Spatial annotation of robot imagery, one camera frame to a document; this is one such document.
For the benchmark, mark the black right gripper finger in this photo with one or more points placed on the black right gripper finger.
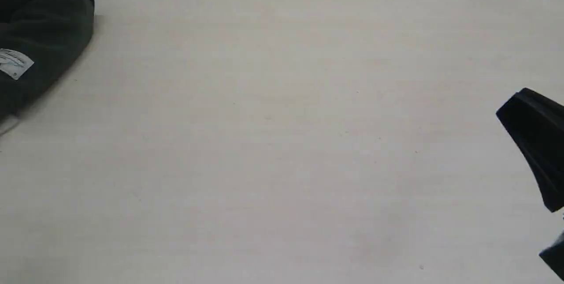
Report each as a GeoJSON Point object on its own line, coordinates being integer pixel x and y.
{"type": "Point", "coordinates": [536, 125]}
{"type": "Point", "coordinates": [553, 256]}

